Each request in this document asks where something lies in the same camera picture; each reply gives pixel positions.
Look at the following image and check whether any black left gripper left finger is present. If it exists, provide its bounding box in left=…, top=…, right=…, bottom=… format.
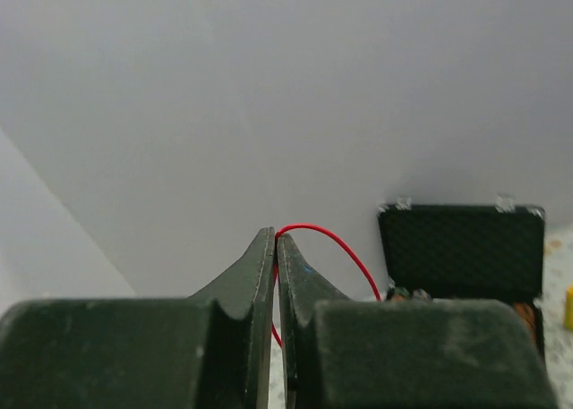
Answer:
left=1, top=227, right=275, bottom=408

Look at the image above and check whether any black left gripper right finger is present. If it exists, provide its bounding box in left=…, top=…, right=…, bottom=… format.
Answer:
left=277, top=234, right=558, bottom=408

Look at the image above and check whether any red wire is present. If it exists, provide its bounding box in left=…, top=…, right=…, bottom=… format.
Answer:
left=270, top=223, right=382, bottom=348

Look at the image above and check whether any black poker chip case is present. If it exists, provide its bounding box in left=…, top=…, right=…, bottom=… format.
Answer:
left=377, top=196, right=546, bottom=354

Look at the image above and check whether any yellow toy block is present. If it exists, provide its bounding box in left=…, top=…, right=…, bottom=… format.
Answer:
left=563, top=285, right=573, bottom=331

